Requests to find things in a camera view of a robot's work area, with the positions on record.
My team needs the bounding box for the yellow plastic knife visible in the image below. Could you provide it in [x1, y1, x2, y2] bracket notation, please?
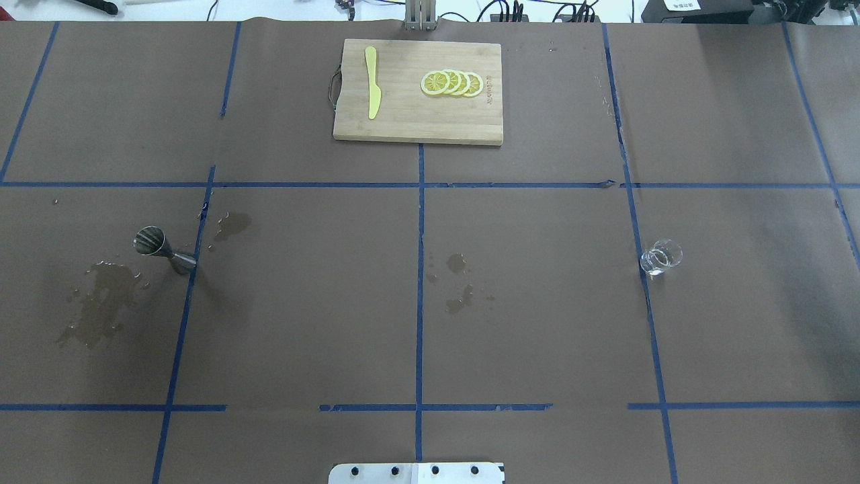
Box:
[363, 46, 383, 120]

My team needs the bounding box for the aluminium camera post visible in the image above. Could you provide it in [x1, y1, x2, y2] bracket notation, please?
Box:
[403, 0, 438, 31]

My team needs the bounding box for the wooden cutting board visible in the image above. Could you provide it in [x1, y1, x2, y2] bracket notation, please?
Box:
[333, 38, 504, 146]

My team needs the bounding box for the lemon slice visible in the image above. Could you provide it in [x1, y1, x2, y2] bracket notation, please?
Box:
[461, 73, 484, 98]
[420, 70, 451, 96]

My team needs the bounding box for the clear glass cup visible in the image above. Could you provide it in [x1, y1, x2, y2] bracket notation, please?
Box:
[639, 239, 684, 278]

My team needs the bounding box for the front lemon slice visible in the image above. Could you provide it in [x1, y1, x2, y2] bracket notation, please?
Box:
[420, 70, 451, 96]

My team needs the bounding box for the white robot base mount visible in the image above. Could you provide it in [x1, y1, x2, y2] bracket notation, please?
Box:
[328, 462, 506, 483]

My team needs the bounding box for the steel jigger measuring cup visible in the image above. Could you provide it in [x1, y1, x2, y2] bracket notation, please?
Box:
[132, 226, 197, 275]

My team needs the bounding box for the back lemon slice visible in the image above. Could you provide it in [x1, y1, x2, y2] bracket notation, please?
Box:
[461, 73, 484, 98]

